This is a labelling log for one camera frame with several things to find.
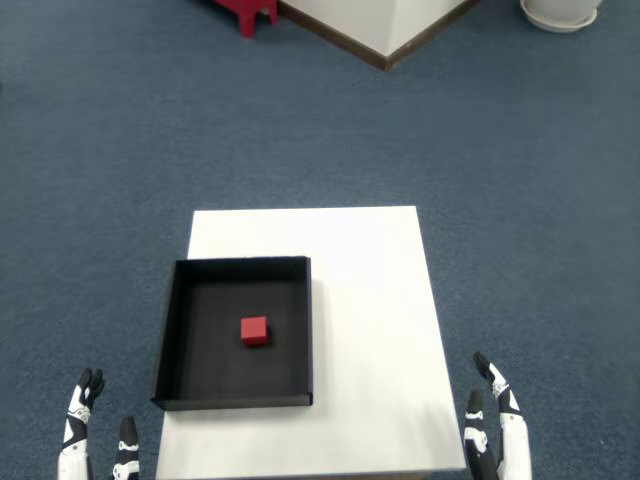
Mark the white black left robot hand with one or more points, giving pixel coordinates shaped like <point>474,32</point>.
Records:
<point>72,455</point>

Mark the red cube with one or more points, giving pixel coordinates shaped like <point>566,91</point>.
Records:
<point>253,330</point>

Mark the white pillar brown baseboard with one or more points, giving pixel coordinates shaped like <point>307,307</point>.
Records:
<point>350,20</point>

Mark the black open box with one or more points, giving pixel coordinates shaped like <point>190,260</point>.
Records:
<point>200,350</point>

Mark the white pot saucer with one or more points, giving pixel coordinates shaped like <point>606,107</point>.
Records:
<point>557,24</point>

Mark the white square table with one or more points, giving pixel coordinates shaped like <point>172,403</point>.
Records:
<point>380,280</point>

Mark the white plant pot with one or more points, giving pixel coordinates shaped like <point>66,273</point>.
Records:
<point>560,6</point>

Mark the red plastic stool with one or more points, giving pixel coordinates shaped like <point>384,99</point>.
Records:
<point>245,12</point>

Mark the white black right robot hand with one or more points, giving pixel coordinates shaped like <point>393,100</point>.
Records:
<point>515,440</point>

